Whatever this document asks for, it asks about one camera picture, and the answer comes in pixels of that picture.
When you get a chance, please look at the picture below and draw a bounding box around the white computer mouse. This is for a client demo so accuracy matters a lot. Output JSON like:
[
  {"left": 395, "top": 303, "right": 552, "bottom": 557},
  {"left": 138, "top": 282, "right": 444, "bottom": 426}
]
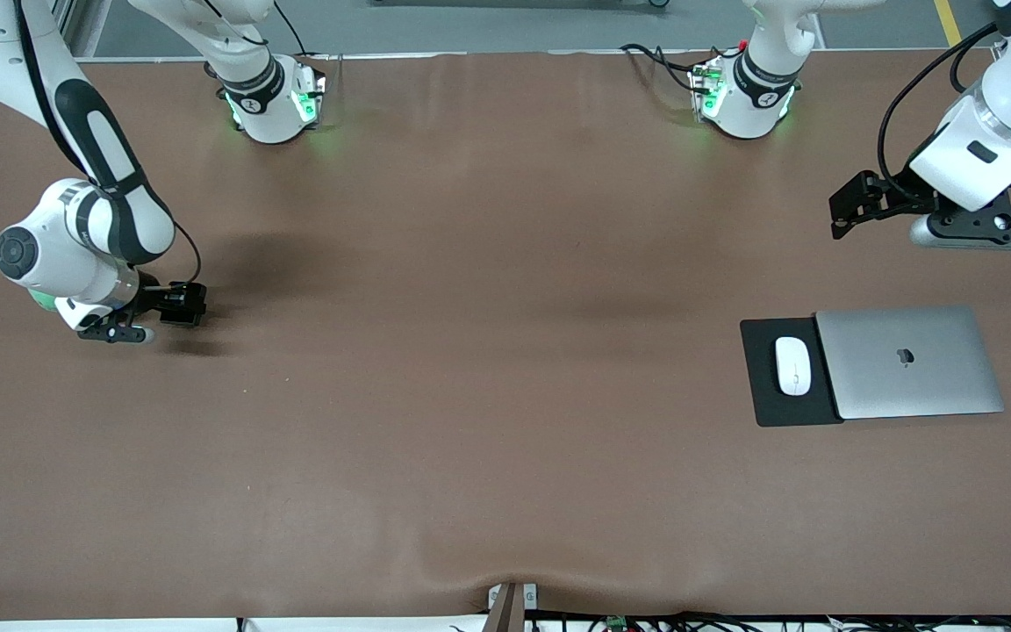
[{"left": 775, "top": 336, "right": 813, "bottom": 397}]

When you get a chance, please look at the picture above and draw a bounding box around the black mouse pad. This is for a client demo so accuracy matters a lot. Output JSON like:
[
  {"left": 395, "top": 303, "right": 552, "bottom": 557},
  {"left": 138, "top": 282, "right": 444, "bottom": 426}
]
[{"left": 740, "top": 316, "right": 846, "bottom": 428}]

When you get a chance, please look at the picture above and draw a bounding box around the silver Apple laptop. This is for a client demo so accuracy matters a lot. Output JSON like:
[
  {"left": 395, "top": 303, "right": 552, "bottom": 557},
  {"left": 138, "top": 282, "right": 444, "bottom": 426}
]
[{"left": 814, "top": 305, "right": 1006, "bottom": 420}]

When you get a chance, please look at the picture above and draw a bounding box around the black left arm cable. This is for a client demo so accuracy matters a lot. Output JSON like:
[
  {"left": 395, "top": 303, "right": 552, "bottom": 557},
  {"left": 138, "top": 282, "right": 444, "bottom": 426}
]
[{"left": 877, "top": 19, "right": 1002, "bottom": 185}]

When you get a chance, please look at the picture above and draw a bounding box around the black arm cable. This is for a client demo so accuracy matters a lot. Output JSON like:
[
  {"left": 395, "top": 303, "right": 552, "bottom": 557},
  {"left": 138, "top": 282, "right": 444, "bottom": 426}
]
[
  {"left": 877, "top": 19, "right": 1002, "bottom": 185},
  {"left": 12, "top": 0, "right": 204, "bottom": 286}
]

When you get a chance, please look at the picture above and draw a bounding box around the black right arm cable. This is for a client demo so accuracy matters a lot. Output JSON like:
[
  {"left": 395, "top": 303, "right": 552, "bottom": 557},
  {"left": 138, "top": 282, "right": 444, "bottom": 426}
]
[{"left": 12, "top": 0, "right": 204, "bottom": 286}]

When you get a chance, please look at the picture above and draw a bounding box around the black left base cable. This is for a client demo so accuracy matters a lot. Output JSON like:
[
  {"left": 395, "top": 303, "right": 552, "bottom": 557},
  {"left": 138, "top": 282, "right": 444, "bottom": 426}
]
[{"left": 620, "top": 42, "right": 701, "bottom": 93}]

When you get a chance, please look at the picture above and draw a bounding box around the black base cable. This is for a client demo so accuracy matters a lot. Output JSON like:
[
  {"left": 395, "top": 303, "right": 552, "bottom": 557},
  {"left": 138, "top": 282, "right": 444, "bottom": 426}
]
[
  {"left": 620, "top": 42, "right": 701, "bottom": 93},
  {"left": 198, "top": 0, "right": 331, "bottom": 84}
]

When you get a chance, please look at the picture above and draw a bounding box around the aluminium frame profile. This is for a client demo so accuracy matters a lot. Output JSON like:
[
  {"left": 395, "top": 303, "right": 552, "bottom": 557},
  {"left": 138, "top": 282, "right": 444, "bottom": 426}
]
[{"left": 49, "top": 0, "right": 85, "bottom": 58}]

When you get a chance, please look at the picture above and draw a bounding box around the black right base cable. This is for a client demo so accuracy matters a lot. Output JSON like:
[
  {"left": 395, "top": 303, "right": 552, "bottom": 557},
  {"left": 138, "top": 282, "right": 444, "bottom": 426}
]
[{"left": 198, "top": 0, "right": 331, "bottom": 84}]

